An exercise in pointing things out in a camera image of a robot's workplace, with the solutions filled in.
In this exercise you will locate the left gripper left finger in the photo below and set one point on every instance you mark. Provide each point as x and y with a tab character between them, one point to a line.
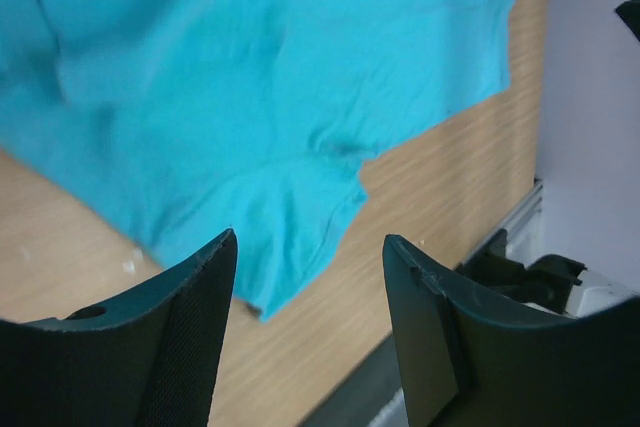
148	356

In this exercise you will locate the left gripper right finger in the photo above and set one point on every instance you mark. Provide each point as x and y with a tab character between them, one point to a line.
470	356

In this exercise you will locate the bright blue t shirt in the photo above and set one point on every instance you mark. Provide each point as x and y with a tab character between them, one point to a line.
176	119

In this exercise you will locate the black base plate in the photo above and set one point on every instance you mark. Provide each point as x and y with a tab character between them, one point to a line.
364	392

